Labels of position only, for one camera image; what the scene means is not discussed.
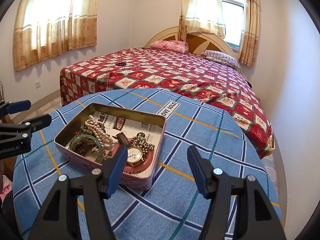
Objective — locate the window with white frame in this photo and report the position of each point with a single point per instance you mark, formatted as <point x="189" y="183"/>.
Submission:
<point x="233" y="16"/>

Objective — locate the plaid checked pillow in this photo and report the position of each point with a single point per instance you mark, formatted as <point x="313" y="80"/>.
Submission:
<point x="223" y="58"/>

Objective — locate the yellow side window curtain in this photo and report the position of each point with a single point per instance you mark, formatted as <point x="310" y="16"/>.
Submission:
<point x="45" y="29"/>

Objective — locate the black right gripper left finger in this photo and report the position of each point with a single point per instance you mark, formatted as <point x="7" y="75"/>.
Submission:
<point x="58" y="215"/>

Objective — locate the red patterned bedspread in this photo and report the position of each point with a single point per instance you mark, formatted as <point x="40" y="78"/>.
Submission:
<point x="187" y="74"/>

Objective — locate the pink metal tin box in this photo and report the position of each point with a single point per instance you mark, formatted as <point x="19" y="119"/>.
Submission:
<point x="92" y="142"/>

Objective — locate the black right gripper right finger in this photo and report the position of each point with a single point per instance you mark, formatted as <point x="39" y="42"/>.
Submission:
<point x="255" y="215"/>

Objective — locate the brown wooden furniture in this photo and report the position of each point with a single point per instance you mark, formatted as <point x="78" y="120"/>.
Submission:
<point x="9" y="163"/>

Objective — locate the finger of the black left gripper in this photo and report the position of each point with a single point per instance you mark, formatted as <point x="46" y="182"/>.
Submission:
<point x="25" y="129"/>
<point x="13" y="107"/>

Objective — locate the yellow tied left curtain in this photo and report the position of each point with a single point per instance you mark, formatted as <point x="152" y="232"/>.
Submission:
<point x="201" y="16"/>

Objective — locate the white wall socket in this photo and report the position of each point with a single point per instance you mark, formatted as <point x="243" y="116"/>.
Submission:
<point x="38" y="84"/>

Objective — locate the yellow right curtain panel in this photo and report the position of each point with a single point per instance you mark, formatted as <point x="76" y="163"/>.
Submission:
<point x="250" y="33"/>

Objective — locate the pink floral pillow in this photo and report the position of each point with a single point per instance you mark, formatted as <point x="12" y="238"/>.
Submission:
<point x="172" y="45"/>

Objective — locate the small black object on bed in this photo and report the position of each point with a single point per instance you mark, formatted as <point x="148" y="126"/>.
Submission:
<point x="121" y="63"/>

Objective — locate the pink bangle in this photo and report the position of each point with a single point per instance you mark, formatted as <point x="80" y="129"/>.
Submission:
<point x="139" y="155"/>

